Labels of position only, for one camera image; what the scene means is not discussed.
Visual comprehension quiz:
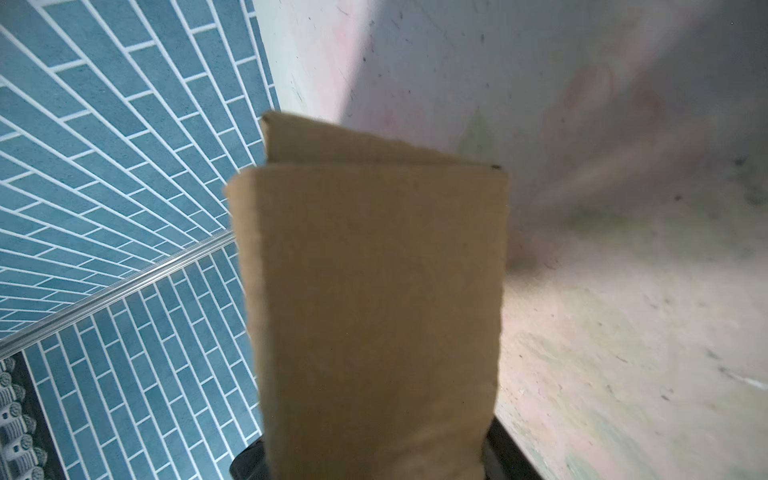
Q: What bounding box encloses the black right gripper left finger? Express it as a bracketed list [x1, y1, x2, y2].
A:
[229, 439, 270, 480]

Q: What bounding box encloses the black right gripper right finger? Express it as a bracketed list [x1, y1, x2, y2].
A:
[482, 417, 543, 480]

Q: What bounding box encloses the brown cardboard sheet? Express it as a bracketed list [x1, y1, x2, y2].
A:
[226, 112, 508, 479]

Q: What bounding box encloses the grey metal corner post left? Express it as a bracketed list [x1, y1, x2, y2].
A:
[1, 230, 234, 359]

